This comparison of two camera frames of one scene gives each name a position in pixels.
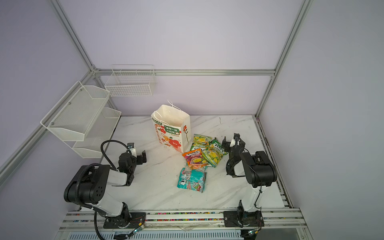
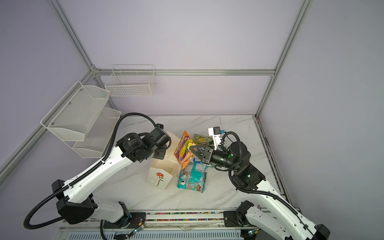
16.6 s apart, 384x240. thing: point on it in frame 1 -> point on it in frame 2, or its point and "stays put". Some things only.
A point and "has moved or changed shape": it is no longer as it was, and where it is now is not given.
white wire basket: [131, 80] stays put
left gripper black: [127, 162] -> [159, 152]
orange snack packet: [194, 159] has moved or changed shape
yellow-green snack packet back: [200, 142] stays put
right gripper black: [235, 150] -> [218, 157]
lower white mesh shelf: [100, 133] stays put
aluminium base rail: [208, 225] stays put
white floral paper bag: [172, 126] -> [162, 173]
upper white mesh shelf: [71, 117] stays put
